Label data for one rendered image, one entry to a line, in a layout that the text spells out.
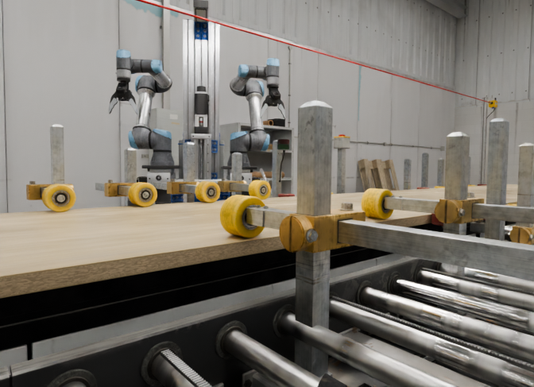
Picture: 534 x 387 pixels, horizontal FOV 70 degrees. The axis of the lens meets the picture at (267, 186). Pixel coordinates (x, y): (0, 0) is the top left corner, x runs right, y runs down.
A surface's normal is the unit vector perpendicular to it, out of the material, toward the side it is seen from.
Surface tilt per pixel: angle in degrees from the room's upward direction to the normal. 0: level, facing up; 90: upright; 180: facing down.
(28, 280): 90
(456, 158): 90
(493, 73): 90
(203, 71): 90
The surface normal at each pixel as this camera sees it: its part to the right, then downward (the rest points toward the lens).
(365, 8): 0.63, 0.04
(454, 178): -0.77, 0.03
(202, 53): 0.16, 0.05
